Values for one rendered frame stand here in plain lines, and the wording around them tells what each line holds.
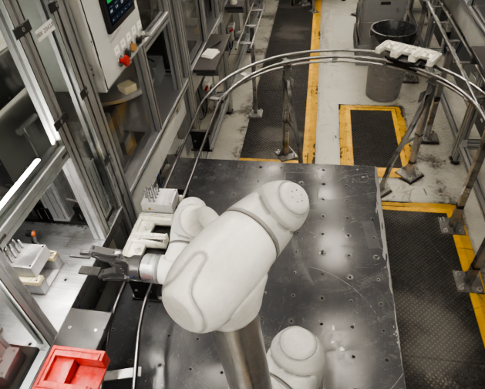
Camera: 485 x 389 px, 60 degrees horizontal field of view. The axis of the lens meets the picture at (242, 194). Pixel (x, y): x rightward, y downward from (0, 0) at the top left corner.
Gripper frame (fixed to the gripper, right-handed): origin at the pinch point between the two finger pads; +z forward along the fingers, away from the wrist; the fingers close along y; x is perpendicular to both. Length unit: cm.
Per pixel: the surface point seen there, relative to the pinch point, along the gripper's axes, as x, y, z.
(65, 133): -21.1, 34.6, 3.6
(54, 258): -3.1, -3.9, 13.2
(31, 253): -0.2, 1.9, 17.5
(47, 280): 2.1, -9.3, 15.2
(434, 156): -198, -101, -164
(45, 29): -29, 63, 3
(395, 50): -187, -13, -118
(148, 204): -35.6, -7.9, -8.4
